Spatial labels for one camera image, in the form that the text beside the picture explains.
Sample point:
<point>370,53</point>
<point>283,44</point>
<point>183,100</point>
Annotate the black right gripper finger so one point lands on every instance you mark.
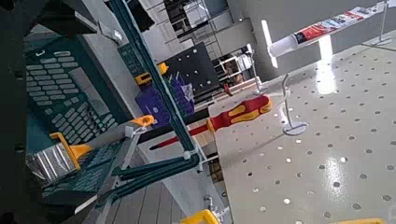
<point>59,15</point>
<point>53,208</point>

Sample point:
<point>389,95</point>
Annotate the grey teal crate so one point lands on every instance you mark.
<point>96,56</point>

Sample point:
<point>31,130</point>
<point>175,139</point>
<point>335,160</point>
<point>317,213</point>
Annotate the yellow ferrule paint brush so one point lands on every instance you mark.
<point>74,151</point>

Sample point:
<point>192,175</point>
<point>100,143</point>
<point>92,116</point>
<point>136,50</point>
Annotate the purple packaged tool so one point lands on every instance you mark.
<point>149,105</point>

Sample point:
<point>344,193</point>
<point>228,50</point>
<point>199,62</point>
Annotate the black perforated board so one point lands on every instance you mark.
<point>193,65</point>

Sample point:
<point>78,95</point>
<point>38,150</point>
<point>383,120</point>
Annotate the white wheeled stand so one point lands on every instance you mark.
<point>255,77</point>

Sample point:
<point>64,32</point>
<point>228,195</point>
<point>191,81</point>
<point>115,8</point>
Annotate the red yellow screwdriver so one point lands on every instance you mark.
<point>243,113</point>

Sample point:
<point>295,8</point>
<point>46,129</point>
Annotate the white pegboard hook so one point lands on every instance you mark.
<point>383,40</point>
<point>295,129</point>

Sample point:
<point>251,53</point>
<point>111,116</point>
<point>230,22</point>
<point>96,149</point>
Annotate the red white sealant cartridge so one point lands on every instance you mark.
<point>314,31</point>

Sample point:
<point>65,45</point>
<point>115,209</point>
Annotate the cream perforated pegboard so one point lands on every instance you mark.
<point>311,171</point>

